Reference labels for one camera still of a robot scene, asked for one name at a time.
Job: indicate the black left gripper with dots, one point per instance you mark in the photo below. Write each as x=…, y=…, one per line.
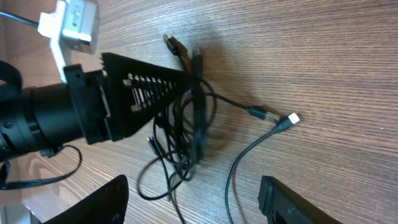
x=116, y=107

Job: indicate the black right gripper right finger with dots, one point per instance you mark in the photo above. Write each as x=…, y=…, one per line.
x=281, y=205

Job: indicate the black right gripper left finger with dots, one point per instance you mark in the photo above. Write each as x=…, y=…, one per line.
x=108, y=204

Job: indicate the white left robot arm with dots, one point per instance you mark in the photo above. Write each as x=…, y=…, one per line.
x=37, y=118

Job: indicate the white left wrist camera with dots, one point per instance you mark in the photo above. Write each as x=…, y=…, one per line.
x=73, y=26

